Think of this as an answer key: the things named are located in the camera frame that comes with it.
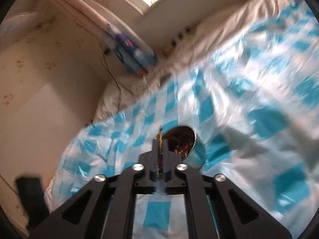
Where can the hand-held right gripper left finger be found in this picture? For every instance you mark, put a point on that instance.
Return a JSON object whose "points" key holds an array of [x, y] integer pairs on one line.
{"points": [[117, 199]]}

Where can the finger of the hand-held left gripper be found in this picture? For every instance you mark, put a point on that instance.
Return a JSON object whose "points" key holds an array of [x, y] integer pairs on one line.
{"points": [[33, 201]]}

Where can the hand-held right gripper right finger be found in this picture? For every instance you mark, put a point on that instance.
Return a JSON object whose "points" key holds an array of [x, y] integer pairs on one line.
{"points": [[211, 199]]}

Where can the round metal tin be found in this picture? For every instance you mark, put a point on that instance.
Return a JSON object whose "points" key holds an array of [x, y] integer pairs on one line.
{"points": [[198, 155]]}

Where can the blue checkered plastic sheet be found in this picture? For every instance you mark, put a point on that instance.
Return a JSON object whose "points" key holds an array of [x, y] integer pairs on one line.
{"points": [[239, 104]]}

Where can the blue printed curtain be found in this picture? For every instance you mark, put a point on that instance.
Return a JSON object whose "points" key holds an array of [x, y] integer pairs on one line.
{"points": [[134, 54]]}

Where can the white duvet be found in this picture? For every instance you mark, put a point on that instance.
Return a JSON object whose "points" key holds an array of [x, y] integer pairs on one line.
{"points": [[219, 27]]}

